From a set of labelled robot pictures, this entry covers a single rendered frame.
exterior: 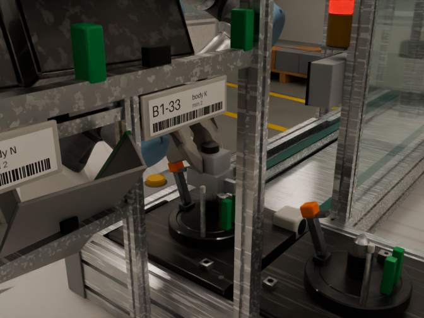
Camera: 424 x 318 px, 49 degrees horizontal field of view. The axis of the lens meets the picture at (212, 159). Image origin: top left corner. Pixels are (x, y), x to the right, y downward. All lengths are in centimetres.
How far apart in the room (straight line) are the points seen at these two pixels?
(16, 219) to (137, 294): 23
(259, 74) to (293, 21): 1024
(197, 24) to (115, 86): 503
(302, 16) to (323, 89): 975
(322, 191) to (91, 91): 84
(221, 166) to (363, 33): 30
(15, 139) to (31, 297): 64
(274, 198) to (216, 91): 68
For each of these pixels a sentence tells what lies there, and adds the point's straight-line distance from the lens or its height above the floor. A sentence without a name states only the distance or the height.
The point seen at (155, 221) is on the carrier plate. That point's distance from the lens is 81.
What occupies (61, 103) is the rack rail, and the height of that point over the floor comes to 130.
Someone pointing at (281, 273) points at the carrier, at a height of 97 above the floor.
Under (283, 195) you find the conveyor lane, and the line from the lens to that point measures 103.
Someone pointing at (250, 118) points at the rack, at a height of 125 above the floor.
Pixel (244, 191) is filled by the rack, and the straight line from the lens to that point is 44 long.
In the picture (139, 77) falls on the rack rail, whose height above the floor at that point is 131.
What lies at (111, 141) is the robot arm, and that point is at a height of 100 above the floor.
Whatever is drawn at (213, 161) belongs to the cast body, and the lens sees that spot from 71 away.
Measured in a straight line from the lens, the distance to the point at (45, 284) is 89.
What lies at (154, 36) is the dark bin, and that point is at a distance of 37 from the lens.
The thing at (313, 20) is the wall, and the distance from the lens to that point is 1034.
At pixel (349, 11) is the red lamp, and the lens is 77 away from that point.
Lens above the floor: 137
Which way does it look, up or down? 22 degrees down
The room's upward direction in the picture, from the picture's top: straight up
